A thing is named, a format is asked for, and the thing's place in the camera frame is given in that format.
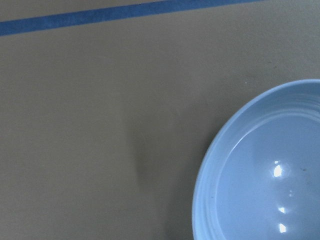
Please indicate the blue round plate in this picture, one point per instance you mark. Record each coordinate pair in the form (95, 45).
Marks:
(260, 177)

